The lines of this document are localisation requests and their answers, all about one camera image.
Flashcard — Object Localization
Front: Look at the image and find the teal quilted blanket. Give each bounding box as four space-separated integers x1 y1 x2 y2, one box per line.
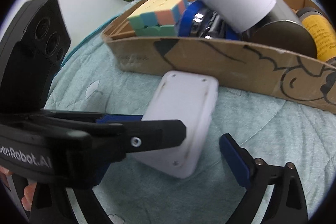
45 35 336 224

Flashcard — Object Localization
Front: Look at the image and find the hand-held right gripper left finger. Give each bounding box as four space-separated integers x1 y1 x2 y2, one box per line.
30 161 113 224

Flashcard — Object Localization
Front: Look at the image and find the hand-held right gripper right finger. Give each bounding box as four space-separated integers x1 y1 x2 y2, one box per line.
219 133 309 224

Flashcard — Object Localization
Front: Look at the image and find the person's left hand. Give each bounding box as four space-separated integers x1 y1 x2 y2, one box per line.
0 166 37 211

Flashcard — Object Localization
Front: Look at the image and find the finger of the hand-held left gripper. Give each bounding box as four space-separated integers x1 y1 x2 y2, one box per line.
52 112 144 124
117 120 187 156

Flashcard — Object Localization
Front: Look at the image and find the white plastic case blue lid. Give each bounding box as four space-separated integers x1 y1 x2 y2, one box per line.
131 70 219 179

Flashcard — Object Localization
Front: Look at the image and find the pastel puzzle cube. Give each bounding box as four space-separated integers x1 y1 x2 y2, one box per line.
127 0 188 37

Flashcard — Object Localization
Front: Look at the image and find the brown cardboard box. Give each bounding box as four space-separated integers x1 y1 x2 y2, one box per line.
102 0 336 115

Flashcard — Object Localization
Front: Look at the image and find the yellow label clear jar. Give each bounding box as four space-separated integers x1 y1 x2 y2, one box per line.
297 7 336 62

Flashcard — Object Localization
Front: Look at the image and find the grey cylindrical tin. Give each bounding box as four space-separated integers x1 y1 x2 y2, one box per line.
241 0 317 58

